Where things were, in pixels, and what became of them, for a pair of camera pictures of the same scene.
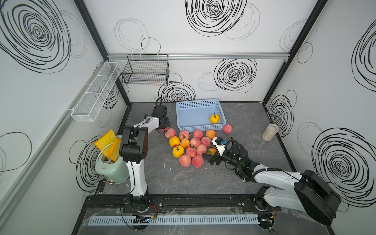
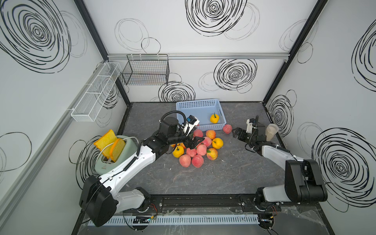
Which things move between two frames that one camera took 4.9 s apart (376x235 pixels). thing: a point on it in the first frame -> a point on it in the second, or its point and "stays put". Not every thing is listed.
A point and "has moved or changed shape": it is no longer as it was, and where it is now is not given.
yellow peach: [211, 151] has moved or changed shape
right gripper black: [212, 158] -> [242, 132]
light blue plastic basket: [192, 115] stays put
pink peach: [191, 151] stays put
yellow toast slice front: [115, 149] stays put
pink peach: [198, 160] stays put
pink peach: [198, 133] stays put
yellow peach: [214, 118] stays put
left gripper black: [166, 123] -> [193, 143]
